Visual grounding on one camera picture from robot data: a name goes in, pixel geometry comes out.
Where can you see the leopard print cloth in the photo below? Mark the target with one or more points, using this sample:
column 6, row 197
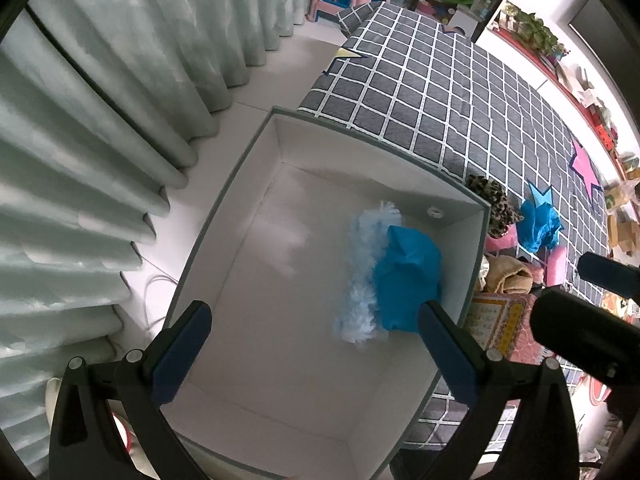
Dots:
column 495, row 205

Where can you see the pink foam sponge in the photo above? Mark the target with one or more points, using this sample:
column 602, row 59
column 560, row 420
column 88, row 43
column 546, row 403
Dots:
column 552, row 266
column 500, row 242

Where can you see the light blue fluffy duster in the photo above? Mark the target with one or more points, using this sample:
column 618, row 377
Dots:
column 357, row 305

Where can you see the white red-rimmed container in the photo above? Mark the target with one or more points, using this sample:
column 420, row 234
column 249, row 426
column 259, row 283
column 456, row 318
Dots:
column 125, row 435

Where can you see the blue crumpled cloth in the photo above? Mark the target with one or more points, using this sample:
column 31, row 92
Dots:
column 540, row 225
column 405, row 270

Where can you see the beige towel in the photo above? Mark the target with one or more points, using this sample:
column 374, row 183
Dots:
column 507, row 275

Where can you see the potted green plant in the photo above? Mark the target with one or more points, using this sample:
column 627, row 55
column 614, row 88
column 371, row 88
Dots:
column 537, row 27

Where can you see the white cardboard storage box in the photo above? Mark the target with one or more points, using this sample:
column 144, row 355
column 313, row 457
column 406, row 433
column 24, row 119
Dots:
column 280, row 310

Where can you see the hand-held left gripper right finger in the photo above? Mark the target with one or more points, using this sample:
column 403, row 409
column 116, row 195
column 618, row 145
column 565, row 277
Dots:
column 445, row 350

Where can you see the pale green curtain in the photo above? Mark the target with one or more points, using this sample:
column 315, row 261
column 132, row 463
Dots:
column 100, row 110

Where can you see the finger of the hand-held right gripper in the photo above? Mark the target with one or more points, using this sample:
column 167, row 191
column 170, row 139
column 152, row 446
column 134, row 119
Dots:
column 607, row 270
column 575, row 330

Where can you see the printed paper booklet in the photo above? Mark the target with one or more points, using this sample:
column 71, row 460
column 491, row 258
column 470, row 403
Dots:
column 495, row 322

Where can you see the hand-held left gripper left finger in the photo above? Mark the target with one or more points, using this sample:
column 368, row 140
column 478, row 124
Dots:
column 182, row 355

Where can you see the cluttered red-edged wall shelf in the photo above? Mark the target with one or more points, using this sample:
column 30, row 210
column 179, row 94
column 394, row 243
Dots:
column 590, row 90

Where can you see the grey checked bed blanket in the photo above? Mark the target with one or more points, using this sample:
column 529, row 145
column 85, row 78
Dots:
column 425, row 90

